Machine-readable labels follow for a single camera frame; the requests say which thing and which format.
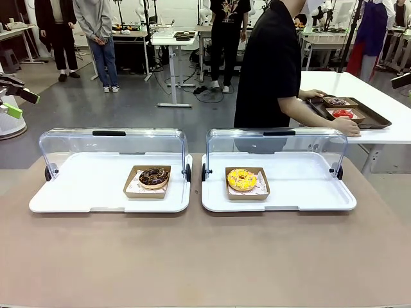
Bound person in purple apron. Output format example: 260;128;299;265
346;0;396;83

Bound yellow frosted donut in box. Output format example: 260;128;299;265
224;166;270;201

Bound person's right hand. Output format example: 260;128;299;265
333;117;362;138

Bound white lab table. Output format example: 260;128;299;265
300;27;354;71

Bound white display tray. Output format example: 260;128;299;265
201;152;358;212
28;153;193;214

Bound yellow sprinkled donut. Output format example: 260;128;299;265
227;168;258;193

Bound person in black top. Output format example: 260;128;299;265
233;0;302;129

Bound dark brown serving tray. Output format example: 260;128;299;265
304;95;393;130

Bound gray stool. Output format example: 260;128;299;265
0;49;22;73

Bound person in gray hoodie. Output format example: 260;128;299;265
73;0;120;93

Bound person's left hand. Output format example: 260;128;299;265
301;89;327;99

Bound dark chocolate donut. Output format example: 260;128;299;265
322;96;359;109

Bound white wall desk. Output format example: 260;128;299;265
0;24;44;65

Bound dark tray with donut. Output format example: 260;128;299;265
173;31;197;42

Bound person in black trousers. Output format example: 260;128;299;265
34;0;81;83

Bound white height adjustable desk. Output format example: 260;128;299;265
150;30;200;108

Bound chocolate sprinkle donut in box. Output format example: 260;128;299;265
123;165;172;199

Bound person in printed black shirt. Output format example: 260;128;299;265
209;0;252;94

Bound person's right forearm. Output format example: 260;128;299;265
277;94;341;129

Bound clear display lid black handle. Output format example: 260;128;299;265
38;128;193;184
205;128;349;180

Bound black tripod pole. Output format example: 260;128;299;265
337;0;365;74

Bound chocolate donut orange sprinkles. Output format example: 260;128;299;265
138;167;170;189

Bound white lab desk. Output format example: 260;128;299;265
110;27;152;83

